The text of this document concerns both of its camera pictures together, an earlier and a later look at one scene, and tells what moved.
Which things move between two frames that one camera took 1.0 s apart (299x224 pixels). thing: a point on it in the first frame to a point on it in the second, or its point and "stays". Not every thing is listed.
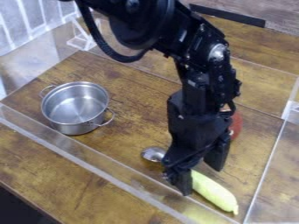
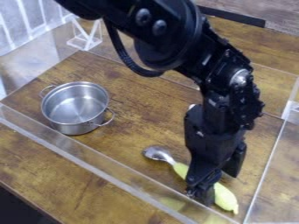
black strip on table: (229, 16) stays
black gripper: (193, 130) to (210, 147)
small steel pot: (75, 107) stays
